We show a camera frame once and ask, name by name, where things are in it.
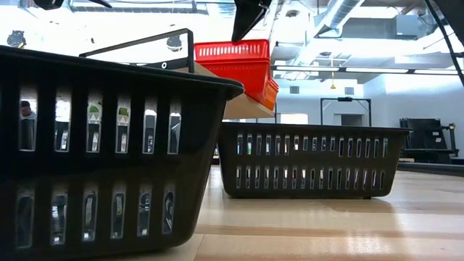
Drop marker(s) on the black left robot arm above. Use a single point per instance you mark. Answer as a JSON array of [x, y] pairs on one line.
[[49, 3]]

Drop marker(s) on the black round hanging device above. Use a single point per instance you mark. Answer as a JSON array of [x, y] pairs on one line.
[[174, 43], [16, 39]]

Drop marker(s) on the succulent in white patterned pot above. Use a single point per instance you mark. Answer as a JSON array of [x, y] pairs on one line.
[[93, 108]]

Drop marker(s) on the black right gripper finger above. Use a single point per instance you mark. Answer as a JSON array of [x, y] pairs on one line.
[[250, 14]]

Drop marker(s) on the person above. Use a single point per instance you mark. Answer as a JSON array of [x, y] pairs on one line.
[[26, 107]]

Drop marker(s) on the wooden shelf with black legs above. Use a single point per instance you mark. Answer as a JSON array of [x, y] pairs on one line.
[[246, 108]]

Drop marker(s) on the grey wall vent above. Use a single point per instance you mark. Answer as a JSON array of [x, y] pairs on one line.
[[294, 90], [349, 91]]

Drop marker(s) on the black equipment rack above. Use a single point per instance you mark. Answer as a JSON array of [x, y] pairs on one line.
[[424, 137]]

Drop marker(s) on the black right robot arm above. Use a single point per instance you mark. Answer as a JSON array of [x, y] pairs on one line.
[[453, 11]]

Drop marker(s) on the black metal frame stand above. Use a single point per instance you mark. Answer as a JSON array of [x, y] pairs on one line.
[[346, 99]]

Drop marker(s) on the long ceiling light strip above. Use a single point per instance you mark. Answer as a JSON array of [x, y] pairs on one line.
[[438, 72], [377, 70], [308, 69]]

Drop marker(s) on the black plastic basket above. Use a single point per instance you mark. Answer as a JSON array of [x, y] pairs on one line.
[[108, 170], [308, 161]]

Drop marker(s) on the silver ventilation duct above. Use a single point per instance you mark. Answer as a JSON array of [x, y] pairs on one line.
[[340, 14]]

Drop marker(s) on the yellow hanging pendant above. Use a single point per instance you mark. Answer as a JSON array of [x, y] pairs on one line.
[[332, 85]]

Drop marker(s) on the orange plastic basket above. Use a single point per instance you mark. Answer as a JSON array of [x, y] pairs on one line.
[[272, 98]]

